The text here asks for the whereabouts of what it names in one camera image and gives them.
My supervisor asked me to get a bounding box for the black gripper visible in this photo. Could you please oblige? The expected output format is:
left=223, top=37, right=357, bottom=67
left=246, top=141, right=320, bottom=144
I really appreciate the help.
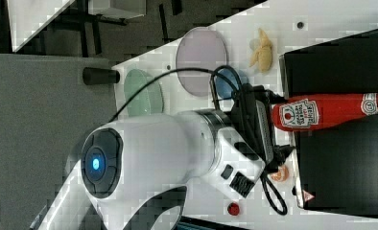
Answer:
left=230, top=83, right=264, bottom=157

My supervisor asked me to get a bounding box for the plush red ketchup bottle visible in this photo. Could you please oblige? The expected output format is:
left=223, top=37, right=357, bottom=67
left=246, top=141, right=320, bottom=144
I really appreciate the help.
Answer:
left=271, top=93, right=378, bottom=131

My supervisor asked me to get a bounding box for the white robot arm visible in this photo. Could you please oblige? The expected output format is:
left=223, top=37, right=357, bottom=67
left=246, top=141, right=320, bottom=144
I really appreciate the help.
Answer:
left=31, top=84, right=272, bottom=230

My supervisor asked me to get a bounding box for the black toaster oven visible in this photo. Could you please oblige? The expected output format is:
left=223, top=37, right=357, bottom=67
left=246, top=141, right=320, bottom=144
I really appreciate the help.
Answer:
left=280, top=29, right=378, bottom=218

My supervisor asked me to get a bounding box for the blue bowl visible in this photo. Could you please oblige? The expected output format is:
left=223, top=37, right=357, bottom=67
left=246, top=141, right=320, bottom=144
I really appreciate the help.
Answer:
left=215, top=69, right=248, bottom=100

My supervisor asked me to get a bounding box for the plush peeled banana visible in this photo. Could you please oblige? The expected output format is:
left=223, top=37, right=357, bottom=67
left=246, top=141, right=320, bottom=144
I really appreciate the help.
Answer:
left=248, top=28, right=272, bottom=72

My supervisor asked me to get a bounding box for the plush orange half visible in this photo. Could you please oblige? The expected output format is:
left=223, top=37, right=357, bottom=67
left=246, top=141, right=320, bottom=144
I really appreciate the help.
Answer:
left=270, top=165, right=290, bottom=182

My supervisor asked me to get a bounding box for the purple round plate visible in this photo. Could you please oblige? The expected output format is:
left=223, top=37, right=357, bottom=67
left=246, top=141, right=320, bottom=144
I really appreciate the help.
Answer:
left=176, top=27, right=227, bottom=97

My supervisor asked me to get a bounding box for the small red plush fruit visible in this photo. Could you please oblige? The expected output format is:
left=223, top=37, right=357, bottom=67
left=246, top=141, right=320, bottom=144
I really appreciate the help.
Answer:
left=227, top=202, right=240, bottom=216

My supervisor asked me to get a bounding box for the green dish rack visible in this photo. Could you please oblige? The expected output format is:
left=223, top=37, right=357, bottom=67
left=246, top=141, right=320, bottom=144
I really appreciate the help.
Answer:
left=124, top=69, right=163, bottom=117

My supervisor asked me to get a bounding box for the black cable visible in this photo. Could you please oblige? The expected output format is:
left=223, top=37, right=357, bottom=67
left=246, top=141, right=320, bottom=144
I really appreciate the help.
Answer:
left=108, top=64, right=289, bottom=217

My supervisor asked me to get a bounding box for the black cylinder post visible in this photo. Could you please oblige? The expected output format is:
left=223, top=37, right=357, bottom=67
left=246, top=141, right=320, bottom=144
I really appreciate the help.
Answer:
left=83, top=67, right=120, bottom=85

